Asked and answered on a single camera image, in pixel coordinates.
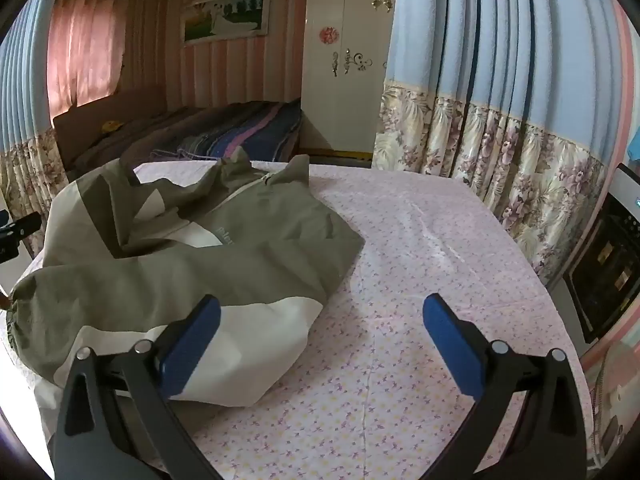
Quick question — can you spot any pink striped cloth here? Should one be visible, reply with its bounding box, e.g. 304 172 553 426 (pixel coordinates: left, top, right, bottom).
580 330 640 461

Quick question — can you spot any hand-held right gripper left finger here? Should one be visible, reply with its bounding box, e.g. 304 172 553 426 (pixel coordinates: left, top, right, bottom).
49 294 232 480

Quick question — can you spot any brown headboard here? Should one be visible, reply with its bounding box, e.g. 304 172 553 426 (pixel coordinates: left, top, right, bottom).
52 84 168 171

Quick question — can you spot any pink floral tablecloth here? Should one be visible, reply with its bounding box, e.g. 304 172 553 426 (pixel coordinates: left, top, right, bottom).
30 160 593 480

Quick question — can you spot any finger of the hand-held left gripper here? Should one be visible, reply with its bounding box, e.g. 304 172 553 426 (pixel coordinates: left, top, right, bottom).
0 210 43 263

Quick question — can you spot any pink window curtain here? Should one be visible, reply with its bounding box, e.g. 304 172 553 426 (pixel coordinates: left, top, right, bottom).
47 0 126 116

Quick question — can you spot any olive and cream jacket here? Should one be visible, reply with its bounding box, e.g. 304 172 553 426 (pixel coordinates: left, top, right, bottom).
7 147 365 408

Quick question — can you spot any white wardrobe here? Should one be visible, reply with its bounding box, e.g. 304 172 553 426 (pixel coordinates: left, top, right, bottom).
299 0 398 156

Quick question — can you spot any blue floral-hem curtain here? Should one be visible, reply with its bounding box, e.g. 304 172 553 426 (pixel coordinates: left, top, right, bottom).
0 0 71 211
371 0 631 286

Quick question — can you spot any black glass-door appliance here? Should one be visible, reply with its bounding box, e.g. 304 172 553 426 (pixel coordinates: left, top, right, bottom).
562 162 640 346

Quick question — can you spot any framed landscape wall picture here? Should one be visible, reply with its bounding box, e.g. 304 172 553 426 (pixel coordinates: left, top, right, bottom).
181 0 272 47

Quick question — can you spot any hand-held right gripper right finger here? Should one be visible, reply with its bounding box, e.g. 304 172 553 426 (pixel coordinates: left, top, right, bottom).
422 293 587 480

